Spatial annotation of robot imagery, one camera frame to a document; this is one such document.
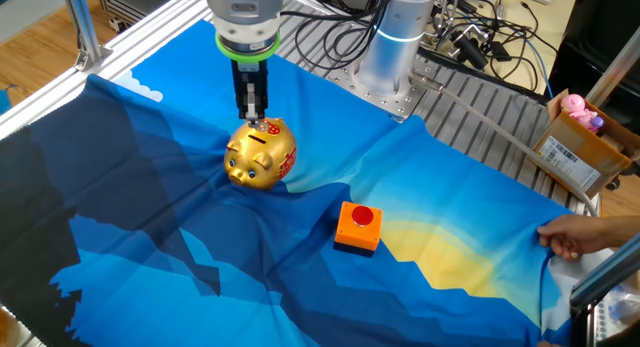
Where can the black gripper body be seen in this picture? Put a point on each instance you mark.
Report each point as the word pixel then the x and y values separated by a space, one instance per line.
pixel 239 82

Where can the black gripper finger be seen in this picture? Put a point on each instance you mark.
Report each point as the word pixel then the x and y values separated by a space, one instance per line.
pixel 252 102
pixel 262 109

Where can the golden piggy bank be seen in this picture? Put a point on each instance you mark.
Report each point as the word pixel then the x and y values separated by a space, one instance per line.
pixel 260 157

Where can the blue mountain print cloth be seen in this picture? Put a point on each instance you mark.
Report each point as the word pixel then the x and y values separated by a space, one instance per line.
pixel 150 267

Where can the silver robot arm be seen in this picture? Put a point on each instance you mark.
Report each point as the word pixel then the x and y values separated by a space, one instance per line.
pixel 245 7

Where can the person's right forearm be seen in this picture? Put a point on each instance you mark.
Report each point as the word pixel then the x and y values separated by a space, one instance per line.
pixel 625 229

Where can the person's right hand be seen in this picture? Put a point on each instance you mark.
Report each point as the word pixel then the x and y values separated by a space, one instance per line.
pixel 575 234

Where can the silver base mounting plate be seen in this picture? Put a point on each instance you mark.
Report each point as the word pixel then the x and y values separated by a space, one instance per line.
pixel 400 104

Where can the black striped metal rack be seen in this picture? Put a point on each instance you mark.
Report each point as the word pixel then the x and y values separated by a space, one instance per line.
pixel 117 2

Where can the orange box red button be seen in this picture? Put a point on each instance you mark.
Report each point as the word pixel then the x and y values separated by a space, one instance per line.
pixel 357 232

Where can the blue object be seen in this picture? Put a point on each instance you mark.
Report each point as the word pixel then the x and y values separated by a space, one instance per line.
pixel 4 102

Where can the pink plastic toy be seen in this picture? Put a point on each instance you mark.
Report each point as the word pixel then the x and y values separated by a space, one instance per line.
pixel 574 104

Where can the cardboard box with barcode label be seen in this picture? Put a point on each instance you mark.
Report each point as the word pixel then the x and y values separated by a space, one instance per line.
pixel 575 147

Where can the beige desk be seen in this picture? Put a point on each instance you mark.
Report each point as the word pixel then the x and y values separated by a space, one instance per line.
pixel 565 17

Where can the purple cap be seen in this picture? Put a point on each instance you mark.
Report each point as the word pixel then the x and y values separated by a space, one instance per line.
pixel 597 122

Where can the black cabinet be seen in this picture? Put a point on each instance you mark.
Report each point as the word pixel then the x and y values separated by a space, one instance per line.
pixel 600 37

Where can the clear plastic bag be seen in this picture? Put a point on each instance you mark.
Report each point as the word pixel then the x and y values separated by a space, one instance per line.
pixel 612 307

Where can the aluminium table edge rail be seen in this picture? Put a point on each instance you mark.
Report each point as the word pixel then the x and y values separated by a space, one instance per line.
pixel 150 32

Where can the aluminium frame post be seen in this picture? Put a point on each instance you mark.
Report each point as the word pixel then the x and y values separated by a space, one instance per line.
pixel 80 22
pixel 612 69
pixel 605 277

